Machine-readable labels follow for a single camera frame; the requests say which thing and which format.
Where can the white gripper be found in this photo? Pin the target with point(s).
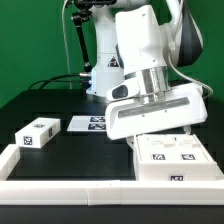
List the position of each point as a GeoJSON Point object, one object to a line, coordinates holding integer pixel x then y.
{"type": "Point", "coordinates": [183, 106]}

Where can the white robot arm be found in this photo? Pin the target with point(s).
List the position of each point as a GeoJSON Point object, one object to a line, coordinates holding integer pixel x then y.
{"type": "Point", "coordinates": [134, 54]}

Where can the white cabinet body box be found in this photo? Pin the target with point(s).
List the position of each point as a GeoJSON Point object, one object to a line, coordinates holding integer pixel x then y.
{"type": "Point", "coordinates": [175, 169]}

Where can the white cabinet top block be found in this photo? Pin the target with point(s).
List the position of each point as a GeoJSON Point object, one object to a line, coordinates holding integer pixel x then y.
{"type": "Point", "coordinates": [37, 133]}

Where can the white U-shaped obstacle fence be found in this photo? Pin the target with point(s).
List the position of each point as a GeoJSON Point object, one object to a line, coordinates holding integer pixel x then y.
{"type": "Point", "coordinates": [103, 192]}

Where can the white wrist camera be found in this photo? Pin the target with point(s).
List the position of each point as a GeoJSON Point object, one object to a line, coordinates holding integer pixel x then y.
{"type": "Point", "coordinates": [128, 89]}

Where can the white marker base plate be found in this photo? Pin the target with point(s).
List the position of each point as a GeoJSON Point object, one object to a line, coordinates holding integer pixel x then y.
{"type": "Point", "coordinates": [87, 124]}

